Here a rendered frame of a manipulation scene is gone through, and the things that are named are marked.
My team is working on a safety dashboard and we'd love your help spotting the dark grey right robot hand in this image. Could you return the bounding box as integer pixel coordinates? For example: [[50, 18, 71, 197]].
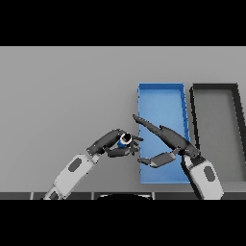
[[132, 113, 206, 169]]

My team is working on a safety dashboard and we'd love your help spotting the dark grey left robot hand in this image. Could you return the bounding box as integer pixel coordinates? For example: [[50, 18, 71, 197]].
[[86, 128, 144, 159]]

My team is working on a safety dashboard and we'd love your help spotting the blue pipe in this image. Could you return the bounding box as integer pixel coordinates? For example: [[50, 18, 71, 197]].
[[116, 133, 133, 149]]

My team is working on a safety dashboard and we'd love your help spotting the blue bin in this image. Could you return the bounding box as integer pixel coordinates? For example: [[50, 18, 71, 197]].
[[137, 83, 192, 185]]

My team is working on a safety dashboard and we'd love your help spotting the dark grey bin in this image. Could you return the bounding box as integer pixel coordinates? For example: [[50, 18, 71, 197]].
[[189, 83, 246, 185]]

